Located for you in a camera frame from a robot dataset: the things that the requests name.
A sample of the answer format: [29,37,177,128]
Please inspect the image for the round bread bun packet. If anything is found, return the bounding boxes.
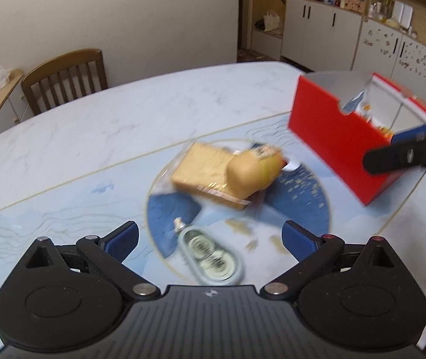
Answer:
[227,146,287,200]

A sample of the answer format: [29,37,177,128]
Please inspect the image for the white sideboard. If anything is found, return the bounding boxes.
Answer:
[0,69,34,149]

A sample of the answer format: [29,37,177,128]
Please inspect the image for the patterned rug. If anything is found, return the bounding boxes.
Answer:
[237,48,274,63]

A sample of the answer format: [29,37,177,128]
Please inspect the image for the wooden chair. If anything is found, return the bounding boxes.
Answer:
[21,48,109,116]

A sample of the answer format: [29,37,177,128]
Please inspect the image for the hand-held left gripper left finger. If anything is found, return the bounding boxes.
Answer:
[11,221,160,300]

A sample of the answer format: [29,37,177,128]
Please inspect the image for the low white bench cabinet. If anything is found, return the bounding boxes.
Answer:
[252,26,285,57]

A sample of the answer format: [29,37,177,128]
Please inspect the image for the white cabinet with stickers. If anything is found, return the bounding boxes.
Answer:
[353,19,426,100]

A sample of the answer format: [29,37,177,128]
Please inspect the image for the white tote bag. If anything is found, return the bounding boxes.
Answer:
[263,9,283,33]

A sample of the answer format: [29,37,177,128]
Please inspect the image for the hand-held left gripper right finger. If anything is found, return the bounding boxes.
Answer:
[261,220,410,301]

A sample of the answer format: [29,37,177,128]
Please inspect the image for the wrapped bread slices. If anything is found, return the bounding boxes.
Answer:
[170,142,253,211]

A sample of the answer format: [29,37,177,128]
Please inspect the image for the red cardboard box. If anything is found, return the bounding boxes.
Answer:
[288,71,426,206]

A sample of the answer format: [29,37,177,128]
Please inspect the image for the white floor cabinet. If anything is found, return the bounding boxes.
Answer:
[280,0,365,70]

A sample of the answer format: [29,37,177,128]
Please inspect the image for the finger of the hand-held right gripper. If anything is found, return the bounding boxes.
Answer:
[363,129,426,175]
[391,114,426,146]

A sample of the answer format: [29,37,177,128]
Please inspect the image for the green correction tape dispenser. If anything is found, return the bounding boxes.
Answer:
[173,217,244,285]

